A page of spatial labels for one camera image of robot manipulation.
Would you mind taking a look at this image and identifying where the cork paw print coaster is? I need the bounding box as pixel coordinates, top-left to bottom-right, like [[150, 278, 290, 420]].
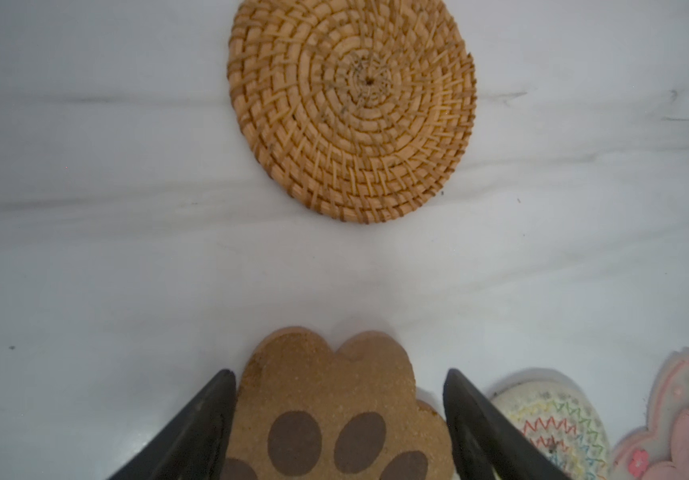
[[220, 328, 454, 479]]

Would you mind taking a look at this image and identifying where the pink flower coaster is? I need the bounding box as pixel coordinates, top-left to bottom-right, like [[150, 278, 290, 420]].
[[609, 348, 689, 479]]

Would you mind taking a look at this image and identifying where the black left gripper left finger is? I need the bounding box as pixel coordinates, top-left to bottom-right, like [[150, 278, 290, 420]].
[[110, 369, 236, 480]]

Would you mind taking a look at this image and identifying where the white embroidered round coaster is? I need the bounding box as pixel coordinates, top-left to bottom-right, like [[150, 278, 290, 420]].
[[491, 381, 610, 479]]

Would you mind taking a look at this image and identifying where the woven rattan round coaster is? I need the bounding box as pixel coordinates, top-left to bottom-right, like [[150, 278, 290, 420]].
[[228, 0, 476, 224]]

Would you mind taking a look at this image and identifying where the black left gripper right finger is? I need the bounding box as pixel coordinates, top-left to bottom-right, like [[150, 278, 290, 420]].
[[442, 368, 568, 480]]

